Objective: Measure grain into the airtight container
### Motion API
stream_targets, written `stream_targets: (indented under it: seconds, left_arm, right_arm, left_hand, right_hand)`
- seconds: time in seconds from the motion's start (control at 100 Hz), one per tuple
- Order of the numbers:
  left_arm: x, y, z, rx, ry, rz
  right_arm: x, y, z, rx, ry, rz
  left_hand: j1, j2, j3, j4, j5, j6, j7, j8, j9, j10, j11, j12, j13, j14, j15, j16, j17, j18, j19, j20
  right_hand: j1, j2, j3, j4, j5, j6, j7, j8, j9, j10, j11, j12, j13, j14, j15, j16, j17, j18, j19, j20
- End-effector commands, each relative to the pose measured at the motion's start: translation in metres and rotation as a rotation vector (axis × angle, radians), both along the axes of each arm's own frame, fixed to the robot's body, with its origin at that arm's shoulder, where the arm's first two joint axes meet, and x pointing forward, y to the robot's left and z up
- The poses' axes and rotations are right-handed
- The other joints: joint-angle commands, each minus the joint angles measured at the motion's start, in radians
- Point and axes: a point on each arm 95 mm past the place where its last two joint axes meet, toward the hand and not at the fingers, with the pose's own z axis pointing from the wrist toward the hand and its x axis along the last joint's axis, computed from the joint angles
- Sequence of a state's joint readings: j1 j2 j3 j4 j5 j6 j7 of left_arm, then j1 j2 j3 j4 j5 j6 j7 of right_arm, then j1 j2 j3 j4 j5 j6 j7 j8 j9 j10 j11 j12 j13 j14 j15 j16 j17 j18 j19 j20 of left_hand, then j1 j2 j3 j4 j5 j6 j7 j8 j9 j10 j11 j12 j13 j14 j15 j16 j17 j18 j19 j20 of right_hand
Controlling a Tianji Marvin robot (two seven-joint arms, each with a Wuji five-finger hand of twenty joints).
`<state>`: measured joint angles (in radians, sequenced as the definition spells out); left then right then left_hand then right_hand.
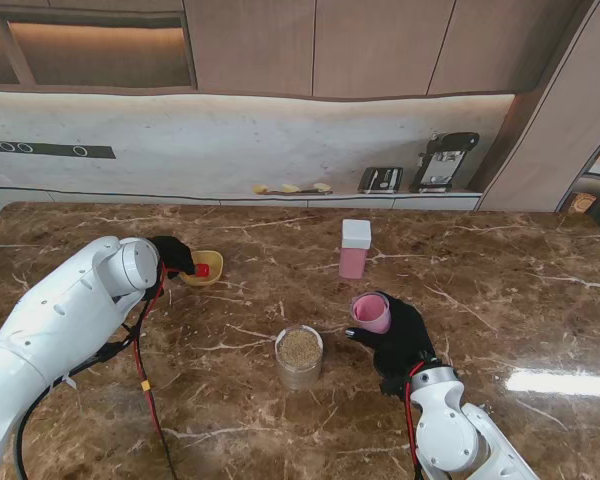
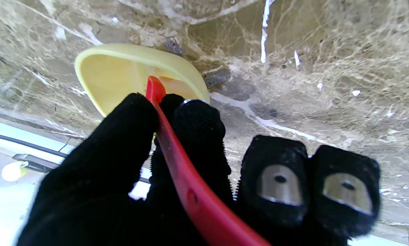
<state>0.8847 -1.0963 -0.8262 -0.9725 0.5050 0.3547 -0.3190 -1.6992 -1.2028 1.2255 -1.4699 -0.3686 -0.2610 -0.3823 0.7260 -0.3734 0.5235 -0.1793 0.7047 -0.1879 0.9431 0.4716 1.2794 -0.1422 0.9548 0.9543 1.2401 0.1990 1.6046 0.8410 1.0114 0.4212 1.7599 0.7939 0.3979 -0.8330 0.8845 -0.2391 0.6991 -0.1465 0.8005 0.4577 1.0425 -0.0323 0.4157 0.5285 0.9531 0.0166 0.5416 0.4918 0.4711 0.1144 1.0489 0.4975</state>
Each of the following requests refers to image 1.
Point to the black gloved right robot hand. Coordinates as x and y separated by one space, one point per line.
405 340

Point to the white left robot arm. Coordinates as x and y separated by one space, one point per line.
55 320

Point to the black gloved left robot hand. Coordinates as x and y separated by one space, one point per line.
175 252

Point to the red plastic measuring spoon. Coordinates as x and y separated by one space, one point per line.
202 270

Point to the yellow fruit piece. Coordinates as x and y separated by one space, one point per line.
260 189
290 188
322 187

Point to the wooden cutting board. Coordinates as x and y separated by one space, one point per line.
305 191

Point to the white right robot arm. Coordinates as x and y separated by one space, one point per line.
460 435

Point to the clear jar of grain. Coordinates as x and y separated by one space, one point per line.
299 352

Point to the lit open shelf niche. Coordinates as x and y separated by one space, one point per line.
80 50

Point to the pink container with white lid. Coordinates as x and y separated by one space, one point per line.
355 235

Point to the black wall control panel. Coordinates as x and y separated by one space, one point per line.
45 150

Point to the black silver toaster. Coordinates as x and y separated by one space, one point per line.
380 180

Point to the wooden wall cabinets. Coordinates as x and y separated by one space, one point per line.
330 45

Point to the yellow plastic bowl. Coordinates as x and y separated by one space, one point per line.
212 260

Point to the black espresso machine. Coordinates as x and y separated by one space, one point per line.
442 160

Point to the round wooden ornament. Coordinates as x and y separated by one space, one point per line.
582 202

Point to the tall wooden cabinet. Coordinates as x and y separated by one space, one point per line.
540 125

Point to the pink plastic measuring cup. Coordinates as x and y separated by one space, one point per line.
372 312

